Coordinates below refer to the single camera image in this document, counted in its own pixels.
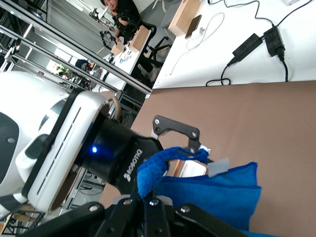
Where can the dark brown flat case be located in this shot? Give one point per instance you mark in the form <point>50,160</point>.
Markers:
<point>193,26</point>

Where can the seated person in black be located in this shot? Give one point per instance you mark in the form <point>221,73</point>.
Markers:
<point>126,14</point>

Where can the large light wooden box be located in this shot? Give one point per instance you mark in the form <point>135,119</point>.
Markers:
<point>181,17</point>

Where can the short black power adapter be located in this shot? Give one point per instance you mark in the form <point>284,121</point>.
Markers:
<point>274,40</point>

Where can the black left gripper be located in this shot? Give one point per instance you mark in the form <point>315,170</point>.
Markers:
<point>116,153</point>

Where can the long black power adapter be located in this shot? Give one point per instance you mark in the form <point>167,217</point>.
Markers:
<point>247,47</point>

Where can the blue microfiber towel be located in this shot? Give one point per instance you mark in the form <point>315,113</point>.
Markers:
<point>209,192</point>

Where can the small light wooden box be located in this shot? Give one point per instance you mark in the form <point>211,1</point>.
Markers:
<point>139,40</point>

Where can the black office chair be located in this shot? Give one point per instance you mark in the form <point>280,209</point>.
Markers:
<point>150,56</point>

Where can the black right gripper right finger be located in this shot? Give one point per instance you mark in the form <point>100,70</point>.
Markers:
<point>187,222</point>

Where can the aluminium frame rail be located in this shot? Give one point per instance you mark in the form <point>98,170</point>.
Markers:
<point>74,47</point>

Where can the grey office chair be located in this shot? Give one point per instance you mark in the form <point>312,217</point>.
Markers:
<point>170,14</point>

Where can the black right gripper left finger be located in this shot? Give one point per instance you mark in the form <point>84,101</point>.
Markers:
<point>81,219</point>

